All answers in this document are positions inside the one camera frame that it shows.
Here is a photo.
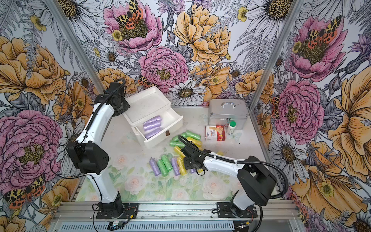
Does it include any purple trash bag roll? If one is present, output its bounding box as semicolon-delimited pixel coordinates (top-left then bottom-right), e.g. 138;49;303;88
171;157;181;176
149;158;161;176
145;128;162;140
144;121;161;131
144;116;162;125

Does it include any white pulled-out drawer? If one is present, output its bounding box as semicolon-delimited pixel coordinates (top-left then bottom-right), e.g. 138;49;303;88
132;108;184;148

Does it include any white drawer cabinet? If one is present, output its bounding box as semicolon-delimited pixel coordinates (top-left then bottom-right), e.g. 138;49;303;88
123;86;184;149

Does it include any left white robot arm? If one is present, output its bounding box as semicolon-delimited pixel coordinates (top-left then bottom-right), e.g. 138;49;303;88
66;78;130;217

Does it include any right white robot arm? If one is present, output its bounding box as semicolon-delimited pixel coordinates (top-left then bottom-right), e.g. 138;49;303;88
181;142;277;218

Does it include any green trash bag roll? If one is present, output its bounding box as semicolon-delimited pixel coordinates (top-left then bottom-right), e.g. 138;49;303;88
172;132;188;142
169;141;185;148
157;159;168;177
161;155;173;172
185;130;201;141

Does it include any red white cardboard box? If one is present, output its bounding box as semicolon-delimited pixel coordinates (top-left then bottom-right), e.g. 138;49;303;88
205;125;226;142

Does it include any white bottle green cap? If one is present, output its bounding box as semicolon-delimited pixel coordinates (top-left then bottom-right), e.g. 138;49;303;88
227;121;236;135

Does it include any silver metal case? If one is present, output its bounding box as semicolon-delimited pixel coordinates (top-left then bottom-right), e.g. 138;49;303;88
208;99;248;130

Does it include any black corrugated cable right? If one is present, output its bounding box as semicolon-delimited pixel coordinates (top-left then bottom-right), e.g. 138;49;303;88
177;135;289;200

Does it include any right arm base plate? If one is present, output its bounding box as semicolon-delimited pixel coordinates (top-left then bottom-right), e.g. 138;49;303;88
216;202;258;218

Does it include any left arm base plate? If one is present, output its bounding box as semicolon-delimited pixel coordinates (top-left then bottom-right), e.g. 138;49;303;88
96;203;139;219

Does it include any aluminium front rail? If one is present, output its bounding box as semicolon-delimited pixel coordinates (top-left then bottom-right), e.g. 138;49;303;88
52;200;300;222

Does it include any right aluminium corner post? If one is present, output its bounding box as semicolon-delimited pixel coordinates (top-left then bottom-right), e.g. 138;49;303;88
249;0;304;112

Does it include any aluminium corner post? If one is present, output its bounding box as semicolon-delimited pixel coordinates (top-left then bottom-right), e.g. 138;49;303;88
249;0;304;112
45;1;104;94

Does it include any left aluminium corner post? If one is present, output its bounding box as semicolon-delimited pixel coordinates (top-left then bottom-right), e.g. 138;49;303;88
45;1;104;94

